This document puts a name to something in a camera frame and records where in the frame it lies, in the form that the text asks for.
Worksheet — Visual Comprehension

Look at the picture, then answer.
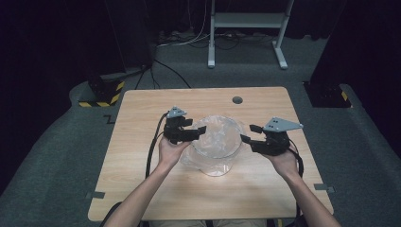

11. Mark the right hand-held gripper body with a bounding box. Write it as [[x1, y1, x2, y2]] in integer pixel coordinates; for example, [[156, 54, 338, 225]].
[[252, 116, 305, 157]]

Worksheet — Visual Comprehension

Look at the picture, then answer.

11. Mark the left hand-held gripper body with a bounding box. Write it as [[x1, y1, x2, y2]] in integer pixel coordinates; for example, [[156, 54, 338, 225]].
[[163, 106, 198, 146]]

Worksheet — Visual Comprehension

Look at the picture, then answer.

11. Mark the clear plastic bag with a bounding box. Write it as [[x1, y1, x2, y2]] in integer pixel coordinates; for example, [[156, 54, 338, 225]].
[[179, 114, 248, 176]]

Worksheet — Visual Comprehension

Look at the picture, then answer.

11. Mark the clear round plastic bin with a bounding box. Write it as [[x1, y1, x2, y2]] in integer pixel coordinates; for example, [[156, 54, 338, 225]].
[[190, 114, 244, 178]]

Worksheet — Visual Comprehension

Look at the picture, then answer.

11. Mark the person's left hand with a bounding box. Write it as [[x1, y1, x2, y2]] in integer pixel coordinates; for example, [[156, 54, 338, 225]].
[[157, 136, 192, 171]]

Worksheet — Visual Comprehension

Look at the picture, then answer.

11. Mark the person's right hand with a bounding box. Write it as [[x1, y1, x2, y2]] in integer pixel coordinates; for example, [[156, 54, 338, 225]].
[[263, 151, 300, 183]]

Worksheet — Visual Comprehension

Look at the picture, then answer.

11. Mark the grey tape strip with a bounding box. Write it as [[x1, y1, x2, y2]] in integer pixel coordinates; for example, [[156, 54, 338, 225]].
[[85, 191, 106, 201], [314, 183, 336, 194]]

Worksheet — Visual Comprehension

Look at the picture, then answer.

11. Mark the black base with yellow mark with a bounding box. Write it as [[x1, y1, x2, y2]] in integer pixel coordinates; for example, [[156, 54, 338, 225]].
[[303, 80, 353, 109]]

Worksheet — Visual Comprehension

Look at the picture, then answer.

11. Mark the black yellow striped base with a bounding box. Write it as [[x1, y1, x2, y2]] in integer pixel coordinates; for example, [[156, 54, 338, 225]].
[[78, 75, 126, 108]]

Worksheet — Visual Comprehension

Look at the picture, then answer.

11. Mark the black chair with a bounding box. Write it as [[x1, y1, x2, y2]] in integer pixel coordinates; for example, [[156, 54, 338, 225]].
[[99, 201, 123, 227]]

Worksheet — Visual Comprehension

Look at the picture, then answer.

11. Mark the white metal stand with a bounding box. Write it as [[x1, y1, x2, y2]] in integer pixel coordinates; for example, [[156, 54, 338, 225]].
[[207, 0, 296, 70]]

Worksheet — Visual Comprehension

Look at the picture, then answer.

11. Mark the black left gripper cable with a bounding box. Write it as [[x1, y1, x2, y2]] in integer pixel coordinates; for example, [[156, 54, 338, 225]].
[[145, 112, 170, 179]]

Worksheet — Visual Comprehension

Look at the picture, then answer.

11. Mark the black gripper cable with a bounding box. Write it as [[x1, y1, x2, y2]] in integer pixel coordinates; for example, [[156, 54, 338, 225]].
[[287, 145, 308, 227], [145, 112, 170, 179]]

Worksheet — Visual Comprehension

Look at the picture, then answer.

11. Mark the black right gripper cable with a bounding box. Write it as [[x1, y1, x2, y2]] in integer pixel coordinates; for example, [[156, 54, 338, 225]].
[[287, 145, 308, 227]]

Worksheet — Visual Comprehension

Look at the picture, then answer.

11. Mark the black floor cable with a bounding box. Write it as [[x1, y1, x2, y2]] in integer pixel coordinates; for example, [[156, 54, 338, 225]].
[[135, 58, 192, 90]]

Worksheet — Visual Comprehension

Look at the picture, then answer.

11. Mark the white floor cable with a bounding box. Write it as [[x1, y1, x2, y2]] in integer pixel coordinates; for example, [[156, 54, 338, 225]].
[[156, 0, 211, 49]]

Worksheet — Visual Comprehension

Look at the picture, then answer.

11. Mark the bundle of dark floor cables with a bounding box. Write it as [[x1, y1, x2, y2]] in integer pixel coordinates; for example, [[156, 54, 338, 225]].
[[214, 31, 275, 51]]

